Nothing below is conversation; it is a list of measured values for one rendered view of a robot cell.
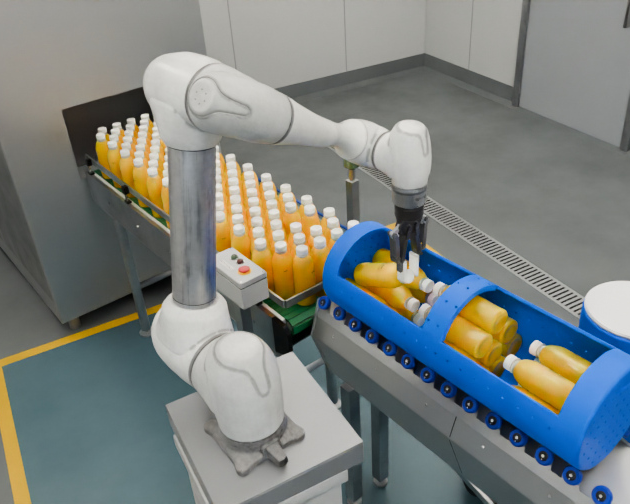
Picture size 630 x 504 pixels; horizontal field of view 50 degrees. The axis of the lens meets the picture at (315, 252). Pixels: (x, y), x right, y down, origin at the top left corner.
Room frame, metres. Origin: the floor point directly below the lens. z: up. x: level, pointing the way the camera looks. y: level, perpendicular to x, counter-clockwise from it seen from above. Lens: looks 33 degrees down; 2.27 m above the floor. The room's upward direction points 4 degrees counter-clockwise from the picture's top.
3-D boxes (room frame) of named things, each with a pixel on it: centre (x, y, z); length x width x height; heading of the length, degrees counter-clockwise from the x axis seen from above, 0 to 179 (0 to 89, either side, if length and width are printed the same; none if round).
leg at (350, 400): (1.68, -0.09, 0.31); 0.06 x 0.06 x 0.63; 37
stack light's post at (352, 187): (2.30, -0.16, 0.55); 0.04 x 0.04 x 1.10; 37
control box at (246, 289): (1.77, 0.25, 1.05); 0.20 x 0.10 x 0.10; 37
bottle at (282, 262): (1.85, 0.11, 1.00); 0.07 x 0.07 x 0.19
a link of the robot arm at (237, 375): (1.10, 0.18, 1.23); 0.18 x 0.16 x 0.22; 40
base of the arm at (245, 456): (1.08, 0.16, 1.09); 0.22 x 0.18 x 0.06; 34
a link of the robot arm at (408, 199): (1.50, -0.25, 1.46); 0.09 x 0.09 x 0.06
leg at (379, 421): (1.77, -0.20, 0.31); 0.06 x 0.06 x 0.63; 37
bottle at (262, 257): (1.88, 0.18, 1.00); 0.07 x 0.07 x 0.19
